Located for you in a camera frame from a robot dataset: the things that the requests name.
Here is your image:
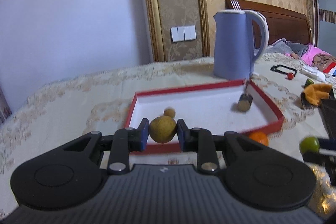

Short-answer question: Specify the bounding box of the brown longan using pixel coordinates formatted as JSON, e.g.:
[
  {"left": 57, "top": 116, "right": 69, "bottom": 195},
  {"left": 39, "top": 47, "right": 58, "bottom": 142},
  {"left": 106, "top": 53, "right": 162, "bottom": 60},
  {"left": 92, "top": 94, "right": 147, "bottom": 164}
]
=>
[
  {"left": 163, "top": 107, "right": 176, "bottom": 118},
  {"left": 149, "top": 115, "right": 177, "bottom": 144}
]

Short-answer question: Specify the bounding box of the black box right edge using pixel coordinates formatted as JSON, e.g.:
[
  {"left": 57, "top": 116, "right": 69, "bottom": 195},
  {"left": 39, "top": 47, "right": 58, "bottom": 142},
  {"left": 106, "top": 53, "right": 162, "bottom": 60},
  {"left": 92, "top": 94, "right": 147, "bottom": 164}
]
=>
[{"left": 321, "top": 99, "right": 336, "bottom": 139}]

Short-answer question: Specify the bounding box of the pile of clothes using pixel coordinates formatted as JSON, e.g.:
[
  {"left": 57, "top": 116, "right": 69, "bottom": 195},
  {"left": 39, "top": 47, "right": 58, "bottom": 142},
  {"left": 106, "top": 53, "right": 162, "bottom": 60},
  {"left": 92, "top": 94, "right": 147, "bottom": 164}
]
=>
[{"left": 265, "top": 38, "right": 335, "bottom": 78}]

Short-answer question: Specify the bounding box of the orange cloth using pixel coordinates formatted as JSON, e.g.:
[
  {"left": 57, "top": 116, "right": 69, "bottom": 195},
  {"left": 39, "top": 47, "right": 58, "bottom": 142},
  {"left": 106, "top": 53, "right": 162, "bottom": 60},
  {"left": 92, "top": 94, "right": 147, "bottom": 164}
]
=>
[{"left": 301, "top": 84, "right": 333, "bottom": 109}]

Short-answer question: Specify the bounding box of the red shallow cardboard box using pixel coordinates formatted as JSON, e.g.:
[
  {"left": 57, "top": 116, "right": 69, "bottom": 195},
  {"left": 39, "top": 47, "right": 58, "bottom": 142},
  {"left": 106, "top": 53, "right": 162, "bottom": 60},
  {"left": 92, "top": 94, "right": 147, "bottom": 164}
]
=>
[{"left": 123, "top": 78, "right": 285, "bottom": 155}]

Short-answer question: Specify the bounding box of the gold picture frame moulding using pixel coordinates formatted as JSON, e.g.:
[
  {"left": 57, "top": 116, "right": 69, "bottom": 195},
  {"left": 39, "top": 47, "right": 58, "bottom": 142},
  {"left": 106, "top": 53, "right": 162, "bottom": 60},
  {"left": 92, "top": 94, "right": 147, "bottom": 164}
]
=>
[{"left": 143, "top": 0, "right": 210, "bottom": 62}]

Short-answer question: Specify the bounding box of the black frame tool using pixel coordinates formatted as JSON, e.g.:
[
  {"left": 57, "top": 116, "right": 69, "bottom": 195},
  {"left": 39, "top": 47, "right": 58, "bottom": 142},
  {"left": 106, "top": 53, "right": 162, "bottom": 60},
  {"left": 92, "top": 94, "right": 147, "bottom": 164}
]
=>
[{"left": 270, "top": 64, "right": 298, "bottom": 76}]

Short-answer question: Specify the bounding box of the small sugarcane piece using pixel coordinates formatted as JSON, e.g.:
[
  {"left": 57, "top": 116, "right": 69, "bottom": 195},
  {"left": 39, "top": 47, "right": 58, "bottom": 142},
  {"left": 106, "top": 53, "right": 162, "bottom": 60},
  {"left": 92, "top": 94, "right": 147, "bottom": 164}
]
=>
[{"left": 237, "top": 93, "right": 253, "bottom": 112}]

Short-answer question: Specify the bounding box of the pink patterned curtain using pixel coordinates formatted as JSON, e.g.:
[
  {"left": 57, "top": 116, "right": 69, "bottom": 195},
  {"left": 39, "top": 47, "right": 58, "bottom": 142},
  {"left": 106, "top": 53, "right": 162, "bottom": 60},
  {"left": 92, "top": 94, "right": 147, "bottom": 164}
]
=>
[{"left": 0, "top": 88, "right": 12, "bottom": 124}]

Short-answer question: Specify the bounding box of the white wall switch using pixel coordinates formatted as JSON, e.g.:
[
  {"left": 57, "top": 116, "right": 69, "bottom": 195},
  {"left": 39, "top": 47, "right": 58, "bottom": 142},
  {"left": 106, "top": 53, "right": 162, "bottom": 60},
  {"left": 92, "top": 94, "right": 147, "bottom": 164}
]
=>
[{"left": 170, "top": 25, "right": 197, "bottom": 43}]

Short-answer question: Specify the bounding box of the green tomato with stem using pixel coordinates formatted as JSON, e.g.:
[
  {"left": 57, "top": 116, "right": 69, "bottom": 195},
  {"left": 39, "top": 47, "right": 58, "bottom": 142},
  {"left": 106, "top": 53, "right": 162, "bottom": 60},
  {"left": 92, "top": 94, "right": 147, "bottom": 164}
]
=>
[{"left": 304, "top": 79, "right": 314, "bottom": 88}]

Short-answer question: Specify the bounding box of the wardrobe door panel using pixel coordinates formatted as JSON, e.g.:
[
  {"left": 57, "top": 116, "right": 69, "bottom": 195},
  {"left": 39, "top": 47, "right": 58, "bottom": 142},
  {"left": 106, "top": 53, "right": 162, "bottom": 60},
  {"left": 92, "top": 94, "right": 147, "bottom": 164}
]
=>
[{"left": 315, "top": 0, "right": 335, "bottom": 56}]

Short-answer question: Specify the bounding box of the small red ball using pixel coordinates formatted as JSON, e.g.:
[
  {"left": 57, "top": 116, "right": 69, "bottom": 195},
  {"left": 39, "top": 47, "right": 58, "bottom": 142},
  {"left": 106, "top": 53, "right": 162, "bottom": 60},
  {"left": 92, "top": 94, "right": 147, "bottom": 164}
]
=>
[{"left": 287, "top": 73, "right": 294, "bottom": 80}]

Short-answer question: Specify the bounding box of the cream lace tablecloth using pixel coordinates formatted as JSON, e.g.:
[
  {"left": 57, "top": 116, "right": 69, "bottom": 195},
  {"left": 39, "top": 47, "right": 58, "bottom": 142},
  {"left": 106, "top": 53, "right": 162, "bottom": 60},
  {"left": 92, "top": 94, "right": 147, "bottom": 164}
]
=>
[{"left": 1, "top": 53, "right": 327, "bottom": 217}]

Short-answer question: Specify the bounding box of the orange tangerine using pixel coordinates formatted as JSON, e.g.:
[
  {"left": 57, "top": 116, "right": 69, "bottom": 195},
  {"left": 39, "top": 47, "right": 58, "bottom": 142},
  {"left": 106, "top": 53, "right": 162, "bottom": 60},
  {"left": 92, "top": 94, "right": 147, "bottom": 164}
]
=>
[{"left": 248, "top": 131, "right": 269, "bottom": 146}]

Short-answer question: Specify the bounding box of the blue electric kettle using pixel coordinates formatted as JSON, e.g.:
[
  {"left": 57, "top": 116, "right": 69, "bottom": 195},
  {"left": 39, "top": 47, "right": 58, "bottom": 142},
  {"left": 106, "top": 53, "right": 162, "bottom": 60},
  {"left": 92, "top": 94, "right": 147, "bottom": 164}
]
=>
[{"left": 214, "top": 9, "right": 269, "bottom": 81}]

